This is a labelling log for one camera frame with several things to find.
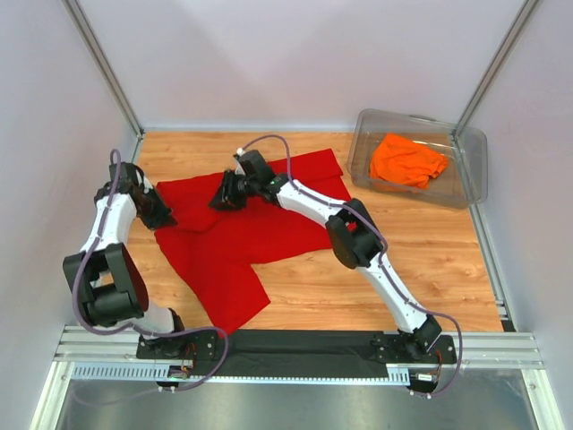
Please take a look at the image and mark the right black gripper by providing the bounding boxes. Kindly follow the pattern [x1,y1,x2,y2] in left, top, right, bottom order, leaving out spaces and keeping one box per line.
[209,168,261,211]

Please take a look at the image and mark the red t shirt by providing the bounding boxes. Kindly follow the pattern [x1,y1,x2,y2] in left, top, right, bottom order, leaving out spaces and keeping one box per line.
[155,173,331,333]

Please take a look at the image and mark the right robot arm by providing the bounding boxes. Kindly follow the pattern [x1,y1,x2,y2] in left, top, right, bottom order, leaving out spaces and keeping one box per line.
[209,150,441,362]

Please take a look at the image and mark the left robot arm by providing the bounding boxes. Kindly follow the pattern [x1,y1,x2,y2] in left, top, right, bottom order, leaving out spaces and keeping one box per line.
[63,162,189,359]

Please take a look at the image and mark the orange t shirt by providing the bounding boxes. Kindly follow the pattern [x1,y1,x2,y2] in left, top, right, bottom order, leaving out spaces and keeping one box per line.
[369,133,449,190]

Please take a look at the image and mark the clear plastic bin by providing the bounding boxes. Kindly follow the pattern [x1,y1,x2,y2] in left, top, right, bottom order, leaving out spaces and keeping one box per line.
[346,108,488,209]

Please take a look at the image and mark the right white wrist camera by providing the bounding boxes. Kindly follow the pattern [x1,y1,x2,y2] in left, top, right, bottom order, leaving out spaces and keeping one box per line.
[233,147,246,176]

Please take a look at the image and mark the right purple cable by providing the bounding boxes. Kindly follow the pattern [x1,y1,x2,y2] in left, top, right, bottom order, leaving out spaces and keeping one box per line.
[236,133,464,400]

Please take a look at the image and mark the aluminium front rail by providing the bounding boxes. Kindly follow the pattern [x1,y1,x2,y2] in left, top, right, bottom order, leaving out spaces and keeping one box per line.
[55,326,543,369]

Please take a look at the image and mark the slotted cable duct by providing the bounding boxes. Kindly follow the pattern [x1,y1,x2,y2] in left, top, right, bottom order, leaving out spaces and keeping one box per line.
[71,363,411,384]

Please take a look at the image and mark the left aluminium corner post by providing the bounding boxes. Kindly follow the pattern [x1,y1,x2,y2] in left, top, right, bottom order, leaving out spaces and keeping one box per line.
[62,0,144,138]

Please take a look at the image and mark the aluminium corner post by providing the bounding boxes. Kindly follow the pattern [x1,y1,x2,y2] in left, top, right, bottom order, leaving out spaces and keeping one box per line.
[62,0,144,138]
[454,0,543,137]

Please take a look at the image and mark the right aluminium corner post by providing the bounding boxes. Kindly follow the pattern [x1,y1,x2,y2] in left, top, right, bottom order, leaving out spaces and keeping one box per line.
[454,0,543,137]

